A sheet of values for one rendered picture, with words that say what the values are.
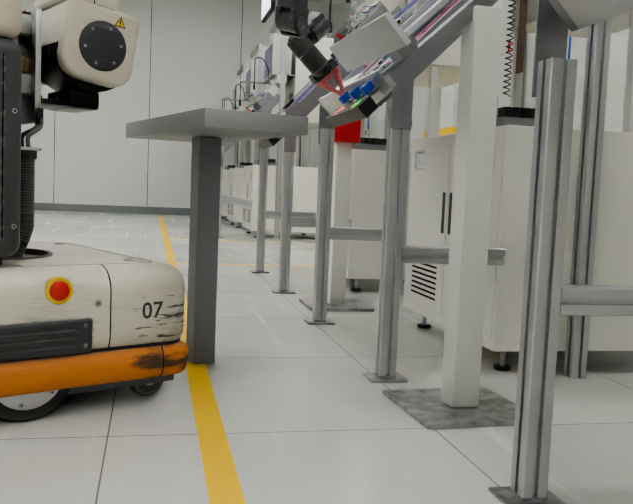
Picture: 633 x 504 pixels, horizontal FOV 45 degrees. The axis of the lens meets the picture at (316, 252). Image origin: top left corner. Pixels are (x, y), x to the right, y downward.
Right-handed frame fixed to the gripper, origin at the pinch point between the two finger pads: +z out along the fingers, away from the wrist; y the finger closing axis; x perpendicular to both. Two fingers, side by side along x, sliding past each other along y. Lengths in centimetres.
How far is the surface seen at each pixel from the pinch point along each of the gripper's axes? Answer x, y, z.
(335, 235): 24, 35, 37
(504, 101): -150, 282, 114
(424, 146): -14.4, 23.0, 32.9
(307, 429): 64, -74, 32
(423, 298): 20, 14, 66
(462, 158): 5, -62, 19
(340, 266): 27, 68, 55
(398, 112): 2.3, -38.3, 7.7
